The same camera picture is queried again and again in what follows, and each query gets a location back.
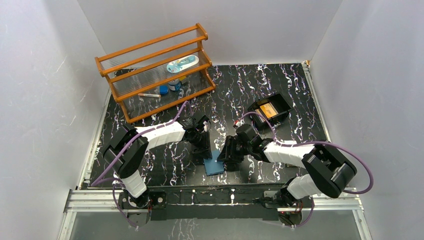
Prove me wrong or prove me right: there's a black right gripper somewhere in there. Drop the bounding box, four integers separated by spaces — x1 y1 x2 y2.
217 135 252 163

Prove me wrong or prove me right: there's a blue card holder wallet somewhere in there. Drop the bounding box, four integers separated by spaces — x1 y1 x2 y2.
203 150 225 176

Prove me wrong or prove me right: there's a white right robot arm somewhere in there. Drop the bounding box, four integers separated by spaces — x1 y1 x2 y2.
217 124 357 208

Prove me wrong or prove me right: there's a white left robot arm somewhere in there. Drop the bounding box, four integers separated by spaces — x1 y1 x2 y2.
100 114 212 208

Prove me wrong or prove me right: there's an orange card in tray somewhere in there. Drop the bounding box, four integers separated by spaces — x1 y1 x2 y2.
260 102 278 119

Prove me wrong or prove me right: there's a black card tray box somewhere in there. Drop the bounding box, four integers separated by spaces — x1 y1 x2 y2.
247 92 293 126

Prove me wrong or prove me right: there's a small blue lidded jar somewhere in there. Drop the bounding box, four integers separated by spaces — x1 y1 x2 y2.
167 78 182 92

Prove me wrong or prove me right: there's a blue small box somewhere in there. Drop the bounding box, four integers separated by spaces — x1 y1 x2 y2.
159 85 169 96

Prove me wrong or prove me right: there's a white orange marker pen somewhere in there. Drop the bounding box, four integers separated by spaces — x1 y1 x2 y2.
137 93 161 98

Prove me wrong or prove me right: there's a white blue packaged item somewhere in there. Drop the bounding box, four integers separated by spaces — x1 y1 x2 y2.
166 54 199 74

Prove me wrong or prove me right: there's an orange wooden shelf rack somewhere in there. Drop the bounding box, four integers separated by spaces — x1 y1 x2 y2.
95 23 216 123

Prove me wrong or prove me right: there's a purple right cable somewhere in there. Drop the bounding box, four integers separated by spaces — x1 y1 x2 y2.
235 111 375 195

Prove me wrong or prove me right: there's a purple cable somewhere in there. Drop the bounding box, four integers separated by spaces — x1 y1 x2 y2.
90 100 193 188
235 111 375 195

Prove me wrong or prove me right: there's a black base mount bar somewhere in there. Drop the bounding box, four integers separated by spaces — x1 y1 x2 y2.
117 183 312 224

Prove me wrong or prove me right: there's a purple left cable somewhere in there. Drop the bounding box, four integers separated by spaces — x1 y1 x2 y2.
90 100 193 188

